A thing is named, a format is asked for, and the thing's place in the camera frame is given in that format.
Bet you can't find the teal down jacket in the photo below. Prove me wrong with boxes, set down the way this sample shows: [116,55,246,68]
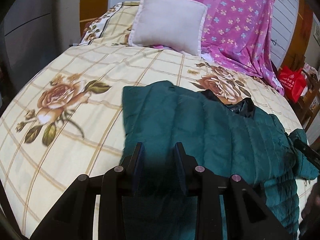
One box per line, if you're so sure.
[120,80,319,240]

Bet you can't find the white pillow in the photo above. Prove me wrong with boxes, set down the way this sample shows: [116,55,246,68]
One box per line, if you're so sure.
[128,0,208,56]

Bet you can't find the wooden headboard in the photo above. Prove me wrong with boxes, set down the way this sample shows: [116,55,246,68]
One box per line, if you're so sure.
[79,0,314,80]

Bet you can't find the pink floral blanket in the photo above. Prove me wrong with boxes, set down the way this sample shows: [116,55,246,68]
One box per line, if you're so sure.
[150,0,285,96]

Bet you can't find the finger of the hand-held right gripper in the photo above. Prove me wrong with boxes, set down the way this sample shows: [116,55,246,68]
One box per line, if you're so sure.
[292,139,320,171]

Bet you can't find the red bag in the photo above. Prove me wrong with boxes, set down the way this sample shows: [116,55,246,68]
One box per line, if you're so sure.
[278,66,307,103]

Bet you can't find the wooden chair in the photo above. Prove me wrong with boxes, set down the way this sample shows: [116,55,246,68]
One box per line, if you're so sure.
[296,65,320,132]

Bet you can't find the grey cabinet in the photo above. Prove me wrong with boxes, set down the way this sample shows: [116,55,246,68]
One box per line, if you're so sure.
[2,0,84,85]

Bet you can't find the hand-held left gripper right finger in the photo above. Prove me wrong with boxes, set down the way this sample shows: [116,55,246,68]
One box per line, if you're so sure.
[174,142,293,240]

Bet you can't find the cream floral pillow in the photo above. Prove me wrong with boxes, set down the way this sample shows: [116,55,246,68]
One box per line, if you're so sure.
[79,1,140,47]

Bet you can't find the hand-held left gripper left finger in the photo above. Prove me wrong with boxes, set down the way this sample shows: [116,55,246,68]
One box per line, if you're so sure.
[30,142,146,240]

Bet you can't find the cream floral bed sheet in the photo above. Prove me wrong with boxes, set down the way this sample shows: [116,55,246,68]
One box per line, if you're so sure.
[0,44,310,238]

